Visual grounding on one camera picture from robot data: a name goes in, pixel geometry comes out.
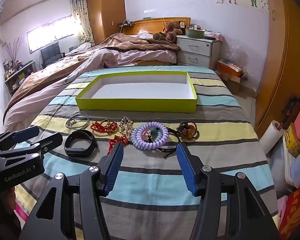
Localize green basin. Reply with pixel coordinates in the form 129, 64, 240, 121
185, 28, 205, 38

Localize pale blue spiral hair tie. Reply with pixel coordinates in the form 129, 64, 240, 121
131, 126, 163, 151

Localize clear plastic bag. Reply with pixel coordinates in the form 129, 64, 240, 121
227, 42, 250, 63

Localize purple spiral hair tie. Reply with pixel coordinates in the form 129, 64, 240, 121
137, 121, 168, 143

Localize red printed package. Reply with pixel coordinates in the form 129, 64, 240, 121
277, 187, 300, 240

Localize red braided bracelet with rings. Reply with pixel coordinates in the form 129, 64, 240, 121
90, 120, 118, 137

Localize brown beaded bracelet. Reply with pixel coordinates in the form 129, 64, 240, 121
176, 121, 200, 140

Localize large wooden closet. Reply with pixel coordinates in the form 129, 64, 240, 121
255, 0, 300, 140

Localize black cord necklace teal bead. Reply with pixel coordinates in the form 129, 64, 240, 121
141, 127, 184, 160

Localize yellow box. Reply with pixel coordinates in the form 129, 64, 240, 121
285, 124, 300, 158

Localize white drawer nightstand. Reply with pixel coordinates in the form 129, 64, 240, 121
176, 35, 222, 68

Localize small red braided bracelet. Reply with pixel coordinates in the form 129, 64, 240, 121
107, 135, 128, 155

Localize white storage container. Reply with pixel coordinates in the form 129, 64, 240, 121
282, 140, 300, 188

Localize window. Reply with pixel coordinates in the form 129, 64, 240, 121
27, 16, 74, 54

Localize wall shelf with chargers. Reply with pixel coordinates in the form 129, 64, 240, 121
117, 19, 135, 28

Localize white paper roll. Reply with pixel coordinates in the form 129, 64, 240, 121
259, 120, 285, 154

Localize brown teddy bear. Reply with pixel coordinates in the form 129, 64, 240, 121
153, 20, 183, 43

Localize striped blanket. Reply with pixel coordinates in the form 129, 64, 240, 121
15, 66, 278, 240

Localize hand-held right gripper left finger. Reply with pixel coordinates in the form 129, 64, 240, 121
19, 142, 124, 240

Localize grey cord bracelet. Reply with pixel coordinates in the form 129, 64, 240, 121
66, 112, 89, 133

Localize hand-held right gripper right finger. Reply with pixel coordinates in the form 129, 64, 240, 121
176, 142, 280, 240

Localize cluttered desk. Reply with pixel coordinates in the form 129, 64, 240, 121
4, 61, 35, 95

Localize black wristband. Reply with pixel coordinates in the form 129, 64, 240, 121
64, 130, 98, 158

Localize patterned curtain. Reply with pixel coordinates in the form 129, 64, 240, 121
69, 0, 95, 47

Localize dried flower branches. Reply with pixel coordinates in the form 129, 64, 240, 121
5, 39, 23, 65

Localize tall wooden wardrobe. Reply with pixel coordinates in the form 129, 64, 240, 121
86, 0, 127, 45

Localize pink duvet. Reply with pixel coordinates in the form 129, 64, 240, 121
4, 32, 180, 130

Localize wooden headboard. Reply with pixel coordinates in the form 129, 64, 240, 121
120, 17, 191, 34

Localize yellow-green cardboard box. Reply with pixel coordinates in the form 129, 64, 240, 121
75, 71, 198, 113

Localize brown fleece blanket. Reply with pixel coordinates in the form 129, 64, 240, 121
9, 32, 180, 100

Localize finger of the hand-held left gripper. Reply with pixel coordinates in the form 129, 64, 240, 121
0, 126, 40, 154
0, 132, 63, 167

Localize black chair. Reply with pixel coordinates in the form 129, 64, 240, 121
40, 42, 65, 68

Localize cardboard box with books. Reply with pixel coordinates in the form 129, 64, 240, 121
216, 60, 248, 94

